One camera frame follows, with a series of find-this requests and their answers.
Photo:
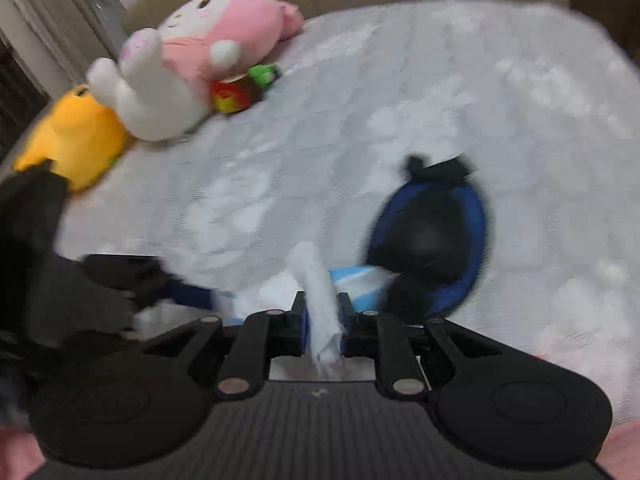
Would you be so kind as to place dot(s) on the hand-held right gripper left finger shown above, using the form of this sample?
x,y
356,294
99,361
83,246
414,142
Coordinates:
x,y
302,330

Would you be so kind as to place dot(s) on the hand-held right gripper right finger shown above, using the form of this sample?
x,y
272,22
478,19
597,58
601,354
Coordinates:
x,y
350,325

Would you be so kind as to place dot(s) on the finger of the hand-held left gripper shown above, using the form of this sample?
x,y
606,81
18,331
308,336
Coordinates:
x,y
130,272

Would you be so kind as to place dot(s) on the blue black pouch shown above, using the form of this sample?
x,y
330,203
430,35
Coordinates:
x,y
425,230

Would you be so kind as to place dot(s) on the yellow plush toy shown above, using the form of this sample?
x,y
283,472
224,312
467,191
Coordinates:
x,y
75,135

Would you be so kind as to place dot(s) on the small strawberry plush toy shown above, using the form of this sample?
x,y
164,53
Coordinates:
x,y
230,95

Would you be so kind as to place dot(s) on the grey patterned bed cover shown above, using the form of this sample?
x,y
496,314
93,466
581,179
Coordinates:
x,y
350,110

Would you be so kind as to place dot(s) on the beige curtain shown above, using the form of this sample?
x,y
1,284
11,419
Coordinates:
x,y
40,20

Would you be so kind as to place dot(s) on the pink white plush toy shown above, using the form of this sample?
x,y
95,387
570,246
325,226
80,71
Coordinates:
x,y
220,20

